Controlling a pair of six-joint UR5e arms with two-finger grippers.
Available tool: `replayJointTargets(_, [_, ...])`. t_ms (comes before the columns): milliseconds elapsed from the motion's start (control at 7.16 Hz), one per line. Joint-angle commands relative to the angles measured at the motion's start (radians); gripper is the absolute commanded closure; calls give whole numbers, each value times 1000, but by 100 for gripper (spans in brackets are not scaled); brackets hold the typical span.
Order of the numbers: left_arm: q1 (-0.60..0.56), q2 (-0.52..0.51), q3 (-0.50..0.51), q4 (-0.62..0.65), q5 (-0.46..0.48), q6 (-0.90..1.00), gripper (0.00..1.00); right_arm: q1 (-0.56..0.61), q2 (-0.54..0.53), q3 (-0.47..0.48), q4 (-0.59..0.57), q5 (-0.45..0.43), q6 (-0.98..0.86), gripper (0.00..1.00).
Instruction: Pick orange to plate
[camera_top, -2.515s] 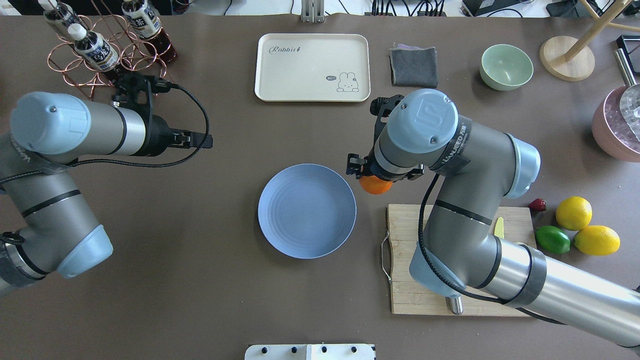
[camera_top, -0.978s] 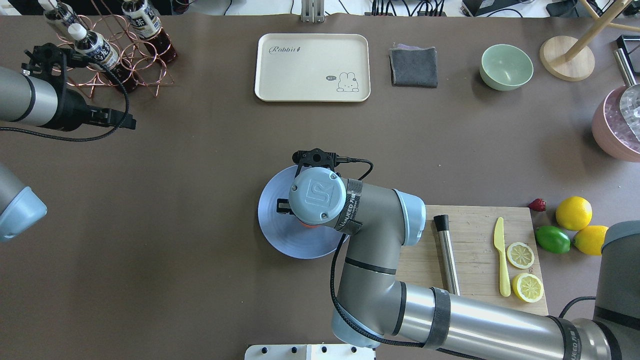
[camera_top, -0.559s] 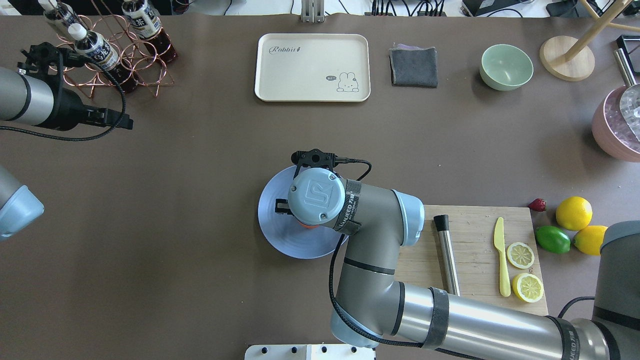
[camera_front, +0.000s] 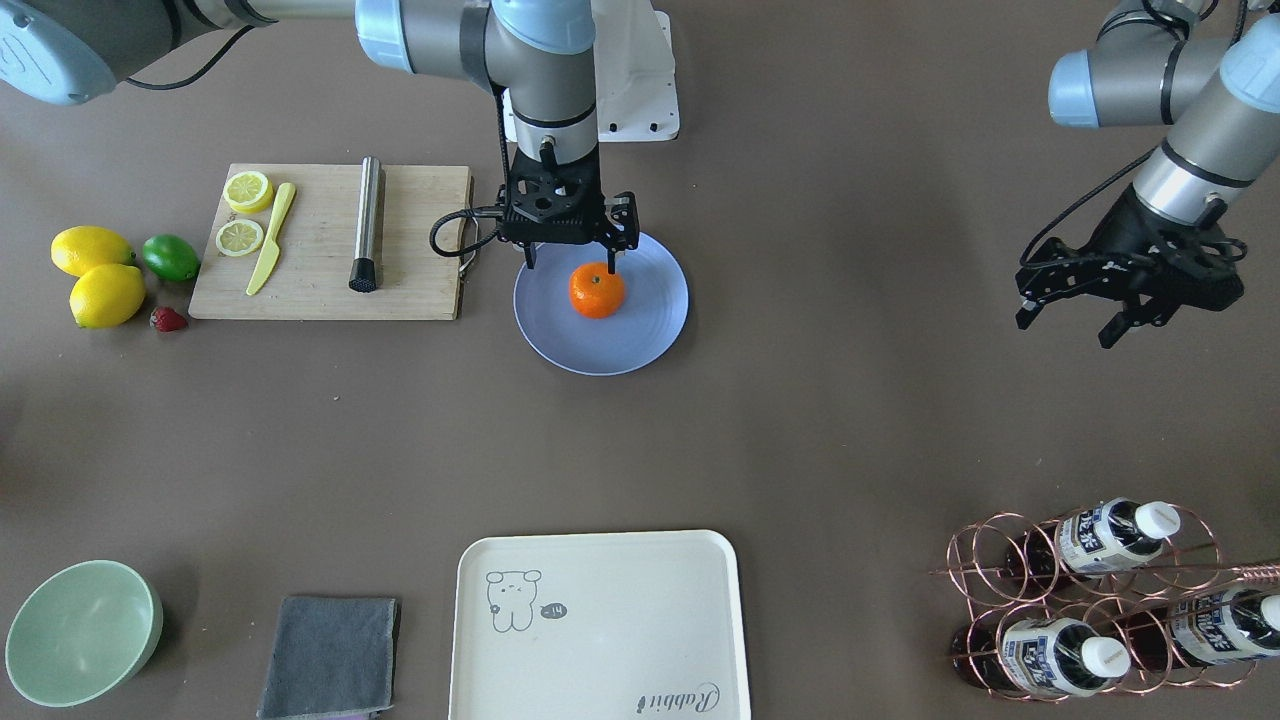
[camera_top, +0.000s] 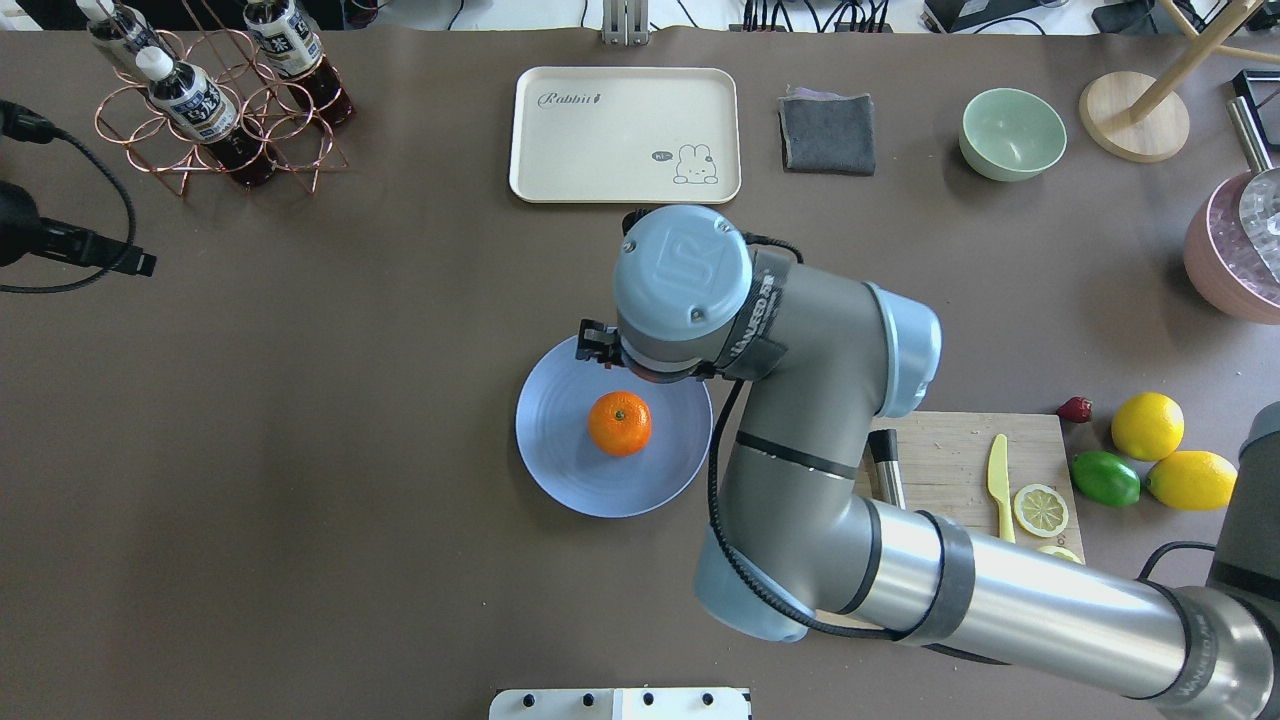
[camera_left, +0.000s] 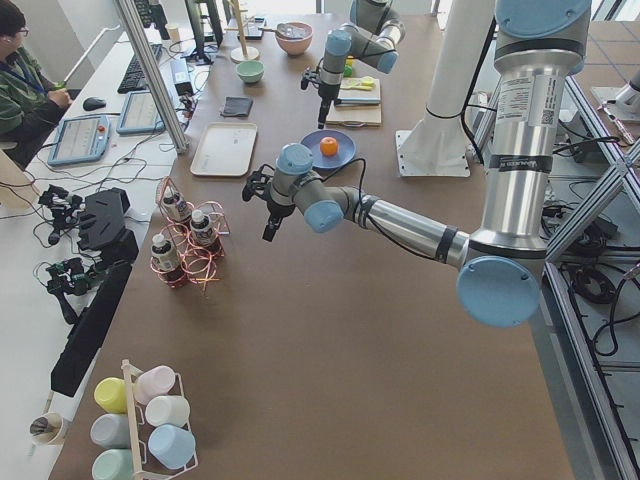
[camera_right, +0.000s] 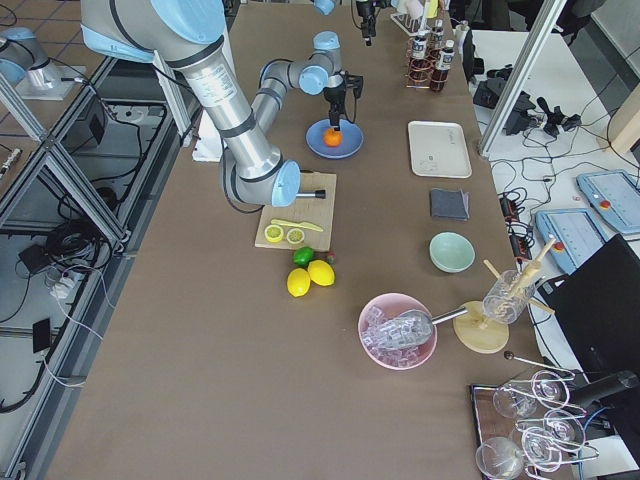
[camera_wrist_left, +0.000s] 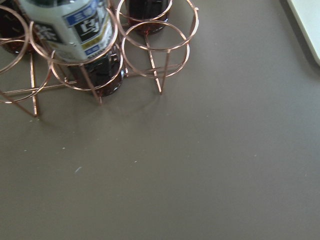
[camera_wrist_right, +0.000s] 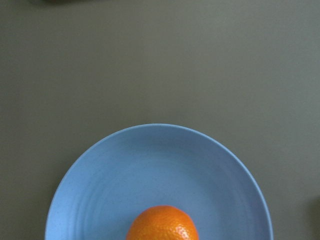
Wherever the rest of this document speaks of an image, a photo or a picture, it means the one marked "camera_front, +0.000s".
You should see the copper wire bottle rack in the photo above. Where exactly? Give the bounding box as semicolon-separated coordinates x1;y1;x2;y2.
943;512;1277;702

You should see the lemon half slice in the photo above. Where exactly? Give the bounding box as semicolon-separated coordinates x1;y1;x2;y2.
214;218;266;258
221;170;275;215

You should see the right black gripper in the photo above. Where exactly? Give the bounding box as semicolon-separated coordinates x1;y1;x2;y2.
498;149;639;274

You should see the upper lemon half slice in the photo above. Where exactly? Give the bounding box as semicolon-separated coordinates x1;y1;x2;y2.
214;218;266;258

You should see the orange tangerine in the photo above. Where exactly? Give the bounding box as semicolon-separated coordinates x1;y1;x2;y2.
567;261;627;319

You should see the red strawberry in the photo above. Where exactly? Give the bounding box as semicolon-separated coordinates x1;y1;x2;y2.
148;306;189;333

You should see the white camera mast base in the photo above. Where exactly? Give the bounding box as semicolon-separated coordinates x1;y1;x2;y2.
486;1;680;149

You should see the wooden cutting board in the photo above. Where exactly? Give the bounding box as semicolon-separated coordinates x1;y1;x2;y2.
189;163;474;322

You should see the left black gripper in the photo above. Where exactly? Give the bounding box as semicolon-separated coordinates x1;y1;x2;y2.
1015;187;1248;348

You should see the blue round plate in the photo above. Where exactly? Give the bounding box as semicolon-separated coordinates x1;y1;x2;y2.
513;233;690;375

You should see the yellow plastic knife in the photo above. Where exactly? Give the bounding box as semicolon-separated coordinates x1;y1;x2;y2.
244;182;297;296

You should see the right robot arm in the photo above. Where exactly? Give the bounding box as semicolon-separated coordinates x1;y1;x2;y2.
3;1;640;270

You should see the lower lemon half slice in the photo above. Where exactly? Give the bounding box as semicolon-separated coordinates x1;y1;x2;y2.
221;170;275;215

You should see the lower whole lemon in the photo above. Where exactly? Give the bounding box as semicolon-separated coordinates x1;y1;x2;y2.
50;225;134;278

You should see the mint green bowl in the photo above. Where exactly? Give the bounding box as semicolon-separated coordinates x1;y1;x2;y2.
4;560;164;708

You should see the front tea bottle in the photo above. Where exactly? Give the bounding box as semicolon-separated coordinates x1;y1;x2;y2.
948;618;1132;701

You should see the cream rabbit tray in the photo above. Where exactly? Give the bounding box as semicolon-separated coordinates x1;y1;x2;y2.
448;529;753;719

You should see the rear tea bottle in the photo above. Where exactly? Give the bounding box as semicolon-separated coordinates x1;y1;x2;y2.
1119;587;1279;671
1004;497;1181;591

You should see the tea bottle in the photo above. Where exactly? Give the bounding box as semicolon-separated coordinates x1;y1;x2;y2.
1119;587;1279;671
948;618;1132;701
1004;497;1181;591

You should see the green lime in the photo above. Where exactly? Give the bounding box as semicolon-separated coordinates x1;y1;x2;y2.
141;234;201;282

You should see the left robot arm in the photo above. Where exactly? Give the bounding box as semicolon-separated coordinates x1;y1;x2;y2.
1015;1;1279;348

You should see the grey folded cloth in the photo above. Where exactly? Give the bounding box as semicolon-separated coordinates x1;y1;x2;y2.
256;594;401;719

